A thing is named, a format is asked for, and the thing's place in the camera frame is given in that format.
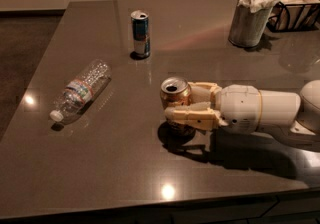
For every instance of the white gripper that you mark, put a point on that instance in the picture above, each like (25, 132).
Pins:
(239, 105)

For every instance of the orange drink can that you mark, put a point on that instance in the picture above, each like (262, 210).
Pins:
(175, 91)

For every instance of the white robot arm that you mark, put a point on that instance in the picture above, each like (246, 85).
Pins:
(290, 118)

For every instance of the blue silver energy drink can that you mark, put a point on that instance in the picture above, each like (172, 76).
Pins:
(140, 32)

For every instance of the metal bucket napkin holder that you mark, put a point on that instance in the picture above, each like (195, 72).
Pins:
(247, 27)

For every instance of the clear plastic water bottle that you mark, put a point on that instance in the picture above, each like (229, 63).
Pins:
(80, 91)

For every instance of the black wire basket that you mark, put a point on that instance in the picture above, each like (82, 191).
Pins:
(294, 15)

